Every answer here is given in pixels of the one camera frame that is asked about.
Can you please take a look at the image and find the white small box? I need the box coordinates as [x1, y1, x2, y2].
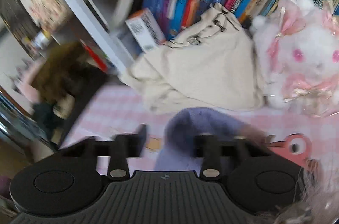
[125, 8, 166, 52]

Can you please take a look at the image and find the purple and mauve sweater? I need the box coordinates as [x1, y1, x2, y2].
[154, 107, 267, 174]

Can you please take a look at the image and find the cream canvas bag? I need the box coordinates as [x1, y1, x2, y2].
[119, 3, 264, 114]

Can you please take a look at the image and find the pink white plush bunny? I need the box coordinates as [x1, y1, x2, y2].
[250, 0, 338, 117]

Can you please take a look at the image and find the pink checkered table mat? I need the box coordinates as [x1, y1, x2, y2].
[61, 85, 338, 172]

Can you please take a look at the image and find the white metal bookshelf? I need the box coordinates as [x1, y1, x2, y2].
[32, 0, 316, 74]

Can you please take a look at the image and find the brown garment pile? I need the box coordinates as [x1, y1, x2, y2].
[31, 42, 107, 105]

